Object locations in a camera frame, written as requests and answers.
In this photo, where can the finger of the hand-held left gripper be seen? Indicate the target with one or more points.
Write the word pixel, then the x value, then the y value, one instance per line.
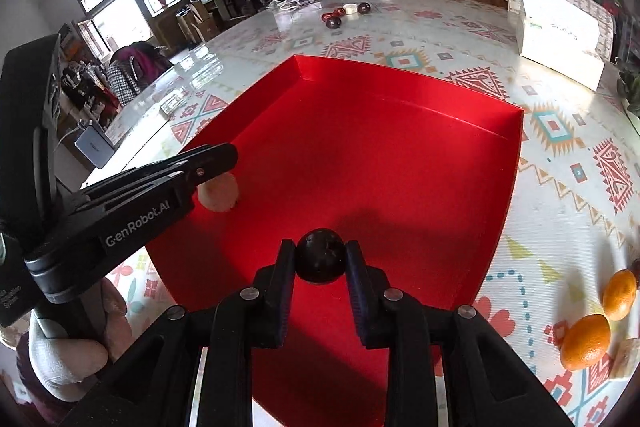
pixel 200 159

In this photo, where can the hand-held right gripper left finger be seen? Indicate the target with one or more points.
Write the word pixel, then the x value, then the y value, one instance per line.
pixel 286 274

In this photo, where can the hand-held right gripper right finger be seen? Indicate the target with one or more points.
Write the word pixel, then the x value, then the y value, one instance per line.
pixel 356 277

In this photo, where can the beige rice cake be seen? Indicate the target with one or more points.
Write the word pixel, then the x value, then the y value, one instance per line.
pixel 220 198
pixel 625 359

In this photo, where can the red tray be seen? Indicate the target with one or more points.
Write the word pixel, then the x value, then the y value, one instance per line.
pixel 380 167

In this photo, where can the orange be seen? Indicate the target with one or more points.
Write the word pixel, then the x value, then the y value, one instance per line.
pixel 585 342
pixel 619 294

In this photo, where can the dark red plum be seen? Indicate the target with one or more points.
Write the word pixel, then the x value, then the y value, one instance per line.
pixel 636 271

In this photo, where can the person's left hand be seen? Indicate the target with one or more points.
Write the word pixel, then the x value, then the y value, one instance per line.
pixel 70 362

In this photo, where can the grey rectangular device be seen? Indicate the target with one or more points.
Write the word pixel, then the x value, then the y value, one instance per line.
pixel 92 144

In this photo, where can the red date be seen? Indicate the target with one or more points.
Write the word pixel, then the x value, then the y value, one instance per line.
pixel 336 13

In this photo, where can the small white round lid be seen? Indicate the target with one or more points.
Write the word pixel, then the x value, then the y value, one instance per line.
pixel 351 8

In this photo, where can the white tissue box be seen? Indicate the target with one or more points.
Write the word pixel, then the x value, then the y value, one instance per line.
pixel 560 32

